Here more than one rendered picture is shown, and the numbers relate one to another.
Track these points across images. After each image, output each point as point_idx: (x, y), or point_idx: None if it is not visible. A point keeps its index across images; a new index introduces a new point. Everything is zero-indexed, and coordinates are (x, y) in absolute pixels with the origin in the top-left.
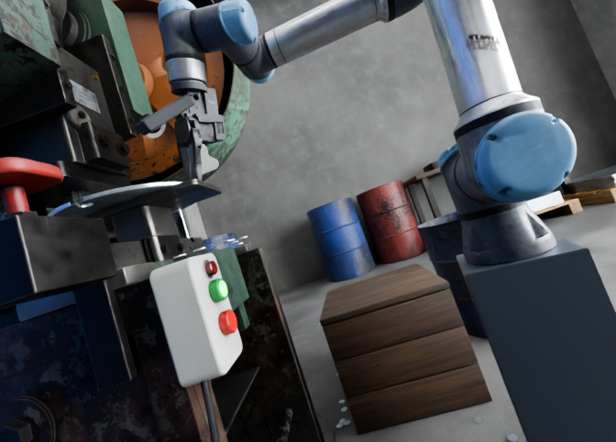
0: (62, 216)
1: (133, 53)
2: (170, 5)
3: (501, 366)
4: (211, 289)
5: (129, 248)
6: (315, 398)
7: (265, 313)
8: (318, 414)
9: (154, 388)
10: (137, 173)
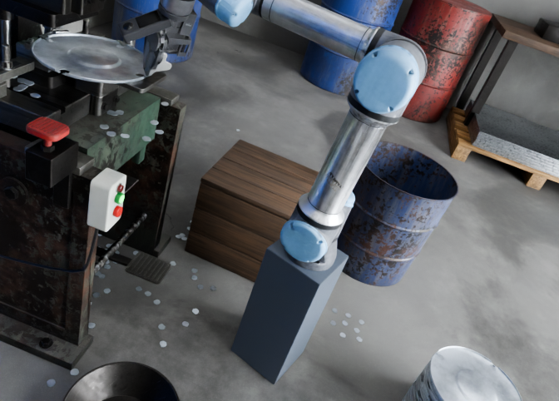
0: (64, 151)
1: None
2: None
3: (253, 290)
4: (116, 199)
5: (81, 102)
6: (177, 205)
7: (160, 154)
8: (170, 217)
9: (75, 215)
10: None
